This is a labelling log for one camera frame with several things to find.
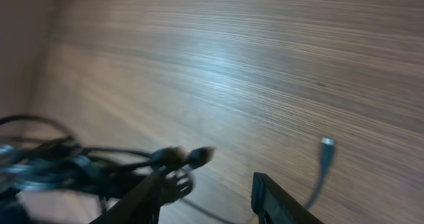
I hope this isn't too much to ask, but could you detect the black USB cable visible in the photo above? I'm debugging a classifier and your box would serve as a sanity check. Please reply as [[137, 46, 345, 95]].
[[0, 113, 336, 224]]

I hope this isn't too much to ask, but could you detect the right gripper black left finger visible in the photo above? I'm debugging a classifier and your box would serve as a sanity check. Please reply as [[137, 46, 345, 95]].
[[89, 166, 186, 224]]

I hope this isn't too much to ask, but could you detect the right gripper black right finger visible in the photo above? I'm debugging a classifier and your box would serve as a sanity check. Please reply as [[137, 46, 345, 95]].
[[251, 172, 323, 224]]

